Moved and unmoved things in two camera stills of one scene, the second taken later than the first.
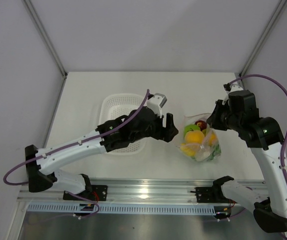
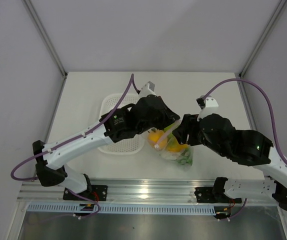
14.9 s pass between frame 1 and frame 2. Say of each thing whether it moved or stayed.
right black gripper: moved
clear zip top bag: moved
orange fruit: moved
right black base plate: stayed
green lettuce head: moved
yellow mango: moved
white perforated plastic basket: stayed
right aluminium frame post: stayed
